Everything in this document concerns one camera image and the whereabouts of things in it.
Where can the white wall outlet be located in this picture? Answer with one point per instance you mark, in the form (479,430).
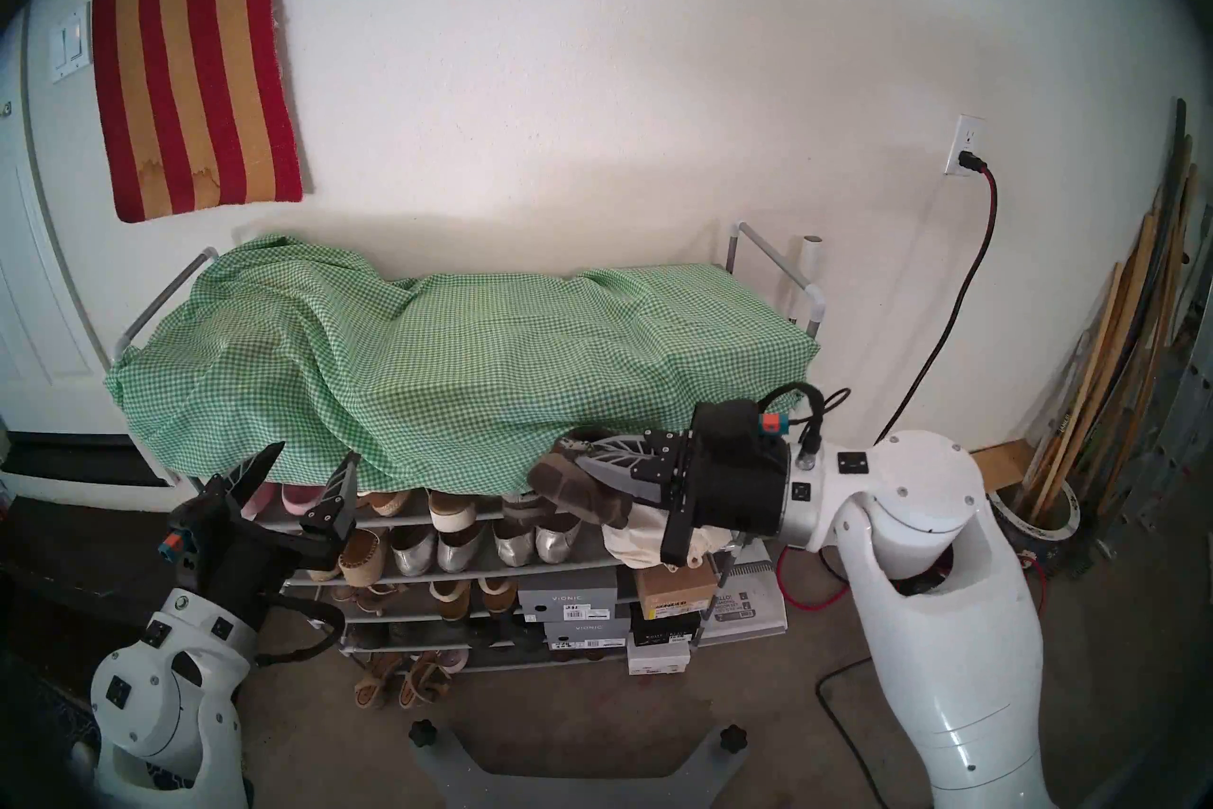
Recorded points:
(965,134)

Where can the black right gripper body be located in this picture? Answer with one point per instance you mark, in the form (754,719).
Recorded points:
(739,475)

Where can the white slipper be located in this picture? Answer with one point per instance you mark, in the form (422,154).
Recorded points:
(81,760)

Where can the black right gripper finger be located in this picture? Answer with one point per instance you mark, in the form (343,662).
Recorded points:
(644,456)

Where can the pink shoe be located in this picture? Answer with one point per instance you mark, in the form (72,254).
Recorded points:
(251,509)
(298,496)

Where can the grey metal shoe rack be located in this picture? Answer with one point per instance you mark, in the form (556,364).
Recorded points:
(512,663)

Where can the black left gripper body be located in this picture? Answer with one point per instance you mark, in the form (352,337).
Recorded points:
(237,565)

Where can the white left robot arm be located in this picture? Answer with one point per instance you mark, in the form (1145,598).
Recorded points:
(152,703)

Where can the wooden sticks bundle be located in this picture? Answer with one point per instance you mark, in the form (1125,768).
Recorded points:
(1175,181)

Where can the grey metal ladder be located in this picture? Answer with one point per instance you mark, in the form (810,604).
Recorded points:
(1170,437)

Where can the white shoebox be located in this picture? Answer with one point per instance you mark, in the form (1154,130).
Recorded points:
(656,657)

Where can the red tan striped wall hanging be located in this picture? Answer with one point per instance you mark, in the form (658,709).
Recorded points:
(190,58)

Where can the dark patterned rug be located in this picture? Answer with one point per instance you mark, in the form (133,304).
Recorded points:
(57,722)

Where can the black star knob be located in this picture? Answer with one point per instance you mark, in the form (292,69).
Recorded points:
(733,737)
(422,734)

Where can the white plastic pipe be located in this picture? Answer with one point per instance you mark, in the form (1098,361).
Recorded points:
(811,262)

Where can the tan wooden slat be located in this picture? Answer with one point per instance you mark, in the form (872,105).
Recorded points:
(1137,295)
(1099,333)

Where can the white sole platform shoe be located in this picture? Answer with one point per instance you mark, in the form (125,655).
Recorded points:
(450,513)

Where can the mustard suede shoe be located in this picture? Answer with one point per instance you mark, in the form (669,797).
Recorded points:
(450,599)
(497,594)

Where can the green gingham cloth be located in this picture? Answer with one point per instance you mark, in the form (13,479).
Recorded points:
(474,362)

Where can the small white shoe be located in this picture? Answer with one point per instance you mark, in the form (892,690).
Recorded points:
(453,660)

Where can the black boot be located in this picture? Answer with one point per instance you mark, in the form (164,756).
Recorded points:
(512,632)

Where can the brown cardboard piece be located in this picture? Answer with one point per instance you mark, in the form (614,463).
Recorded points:
(1000,461)

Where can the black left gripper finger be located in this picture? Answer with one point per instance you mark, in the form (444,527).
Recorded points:
(336,504)
(248,475)

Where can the black shoebox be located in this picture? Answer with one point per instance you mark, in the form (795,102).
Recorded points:
(663,627)

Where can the grey Vionic shoebox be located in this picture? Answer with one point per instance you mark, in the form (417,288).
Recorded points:
(583,635)
(569,599)

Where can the patterned pot with white rim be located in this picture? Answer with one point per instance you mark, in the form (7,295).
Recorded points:
(1066,513)

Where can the white light switch plate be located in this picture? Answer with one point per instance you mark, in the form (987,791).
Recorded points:
(70,44)

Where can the grey robot base frame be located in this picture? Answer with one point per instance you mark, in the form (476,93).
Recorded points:
(569,783)

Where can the small tan woven espadrille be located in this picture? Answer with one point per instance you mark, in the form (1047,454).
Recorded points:
(390,501)

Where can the dark brown step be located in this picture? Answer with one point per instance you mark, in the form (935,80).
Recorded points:
(76,551)

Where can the white panel door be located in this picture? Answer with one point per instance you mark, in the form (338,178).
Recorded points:
(28,295)

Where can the silver flat shoe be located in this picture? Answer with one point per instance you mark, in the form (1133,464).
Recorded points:
(460,549)
(412,551)
(554,540)
(514,544)

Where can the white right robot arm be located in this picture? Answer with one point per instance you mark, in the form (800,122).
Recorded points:
(948,627)

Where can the brown cardboard shoebox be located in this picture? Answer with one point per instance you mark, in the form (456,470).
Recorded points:
(673,589)

